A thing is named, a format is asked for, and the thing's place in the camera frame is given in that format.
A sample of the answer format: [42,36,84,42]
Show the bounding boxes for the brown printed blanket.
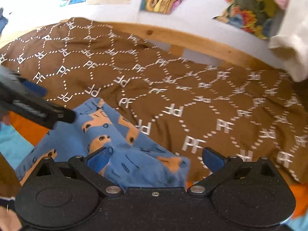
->
[0,17,308,183]

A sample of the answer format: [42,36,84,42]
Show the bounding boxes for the orange cloth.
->
[8,112,50,147]

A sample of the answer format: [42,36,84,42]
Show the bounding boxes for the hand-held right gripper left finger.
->
[30,147,121,196]

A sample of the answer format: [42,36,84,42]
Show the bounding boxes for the white hanging cloth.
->
[268,0,308,82]

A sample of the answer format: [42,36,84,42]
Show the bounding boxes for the person's leg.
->
[0,197,23,231]

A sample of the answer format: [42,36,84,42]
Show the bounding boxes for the blue printed pants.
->
[16,97,192,189]

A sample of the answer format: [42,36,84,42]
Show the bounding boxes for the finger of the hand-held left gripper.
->
[46,101,76,129]
[23,81,47,97]

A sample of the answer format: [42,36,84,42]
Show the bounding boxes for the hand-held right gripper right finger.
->
[187,147,281,196]

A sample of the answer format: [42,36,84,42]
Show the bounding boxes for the wooden bed frame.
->
[60,19,291,74]

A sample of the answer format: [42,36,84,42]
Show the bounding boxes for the olive and orange wall poster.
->
[213,0,281,40]

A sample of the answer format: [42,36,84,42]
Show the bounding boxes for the light blue cloth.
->
[0,123,34,170]

